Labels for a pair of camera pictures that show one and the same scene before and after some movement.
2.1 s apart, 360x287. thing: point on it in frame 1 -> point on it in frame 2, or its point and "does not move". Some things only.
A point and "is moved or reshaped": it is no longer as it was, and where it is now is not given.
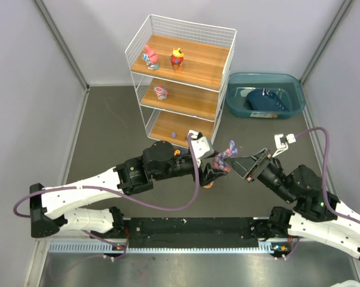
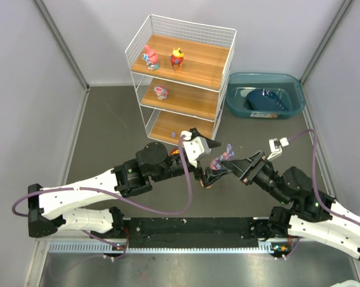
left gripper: x=203 y=174 -> x=200 y=172
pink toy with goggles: x=161 y=92 does not move
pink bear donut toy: x=209 y=186 does not move
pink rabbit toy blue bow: x=151 y=58 does not move
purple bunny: x=218 y=162 is moved or reshaped
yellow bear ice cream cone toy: x=177 y=58 does not move
